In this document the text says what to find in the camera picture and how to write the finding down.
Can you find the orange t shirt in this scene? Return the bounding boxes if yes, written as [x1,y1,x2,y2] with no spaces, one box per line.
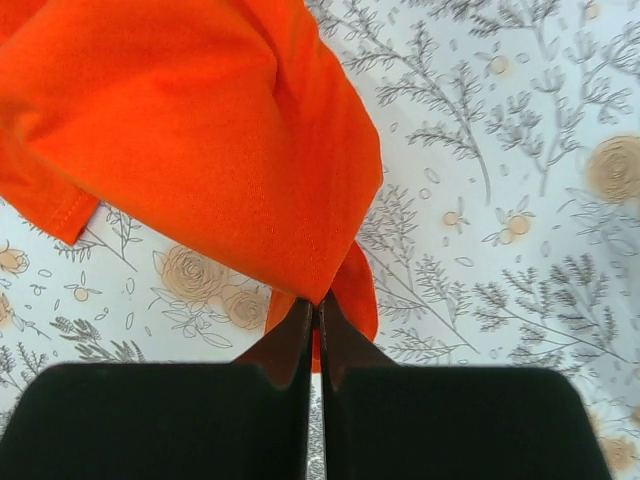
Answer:
[0,0,386,374]

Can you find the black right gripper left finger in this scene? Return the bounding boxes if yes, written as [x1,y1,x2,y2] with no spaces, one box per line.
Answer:
[1,300,313,479]

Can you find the floral patterned table mat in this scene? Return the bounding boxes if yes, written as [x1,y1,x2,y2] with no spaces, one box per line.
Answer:
[1,1,639,479]

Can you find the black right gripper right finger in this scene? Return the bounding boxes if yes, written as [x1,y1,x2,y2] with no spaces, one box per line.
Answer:
[318,295,610,479]

